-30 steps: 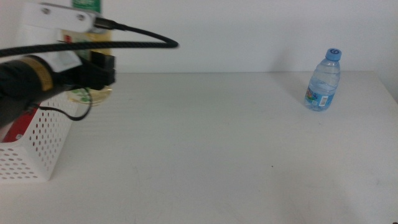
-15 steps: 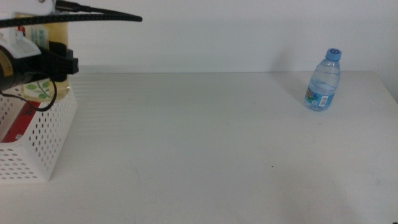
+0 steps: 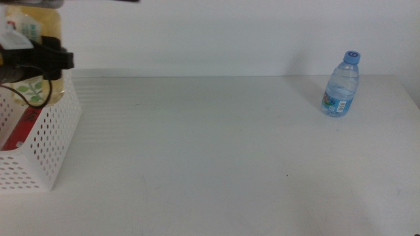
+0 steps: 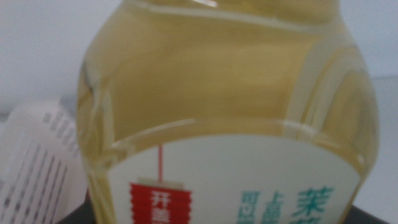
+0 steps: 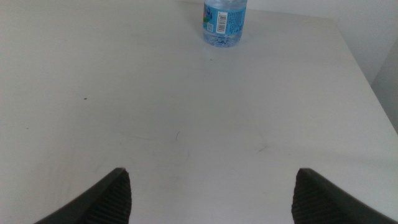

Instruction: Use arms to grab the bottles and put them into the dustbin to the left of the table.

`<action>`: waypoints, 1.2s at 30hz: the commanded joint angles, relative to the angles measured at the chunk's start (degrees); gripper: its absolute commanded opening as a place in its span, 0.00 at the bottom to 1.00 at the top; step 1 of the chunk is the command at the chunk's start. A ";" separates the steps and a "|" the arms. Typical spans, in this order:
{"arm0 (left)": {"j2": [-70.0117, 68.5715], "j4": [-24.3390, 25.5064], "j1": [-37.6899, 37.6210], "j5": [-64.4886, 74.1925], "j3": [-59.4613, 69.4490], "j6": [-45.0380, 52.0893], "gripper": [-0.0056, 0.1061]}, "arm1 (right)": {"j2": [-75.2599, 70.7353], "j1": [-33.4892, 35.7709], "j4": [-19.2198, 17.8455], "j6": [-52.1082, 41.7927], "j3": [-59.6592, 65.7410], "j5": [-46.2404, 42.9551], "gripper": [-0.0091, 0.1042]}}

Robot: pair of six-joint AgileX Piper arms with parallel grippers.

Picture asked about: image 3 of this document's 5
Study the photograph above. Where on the red cola can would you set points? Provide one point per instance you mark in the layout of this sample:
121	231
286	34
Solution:
23	128

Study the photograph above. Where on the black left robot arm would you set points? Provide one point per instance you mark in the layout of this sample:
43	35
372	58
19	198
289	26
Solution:
6	73

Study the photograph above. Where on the yellow tea bottle green label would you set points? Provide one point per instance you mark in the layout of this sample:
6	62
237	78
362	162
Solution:
49	26

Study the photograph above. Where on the white perforated plastic basket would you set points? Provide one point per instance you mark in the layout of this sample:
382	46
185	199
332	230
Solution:
49	144

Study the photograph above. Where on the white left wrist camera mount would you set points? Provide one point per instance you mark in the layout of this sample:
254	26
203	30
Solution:
13	41

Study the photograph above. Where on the clear water bottle blue cap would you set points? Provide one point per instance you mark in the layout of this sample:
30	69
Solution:
341	88

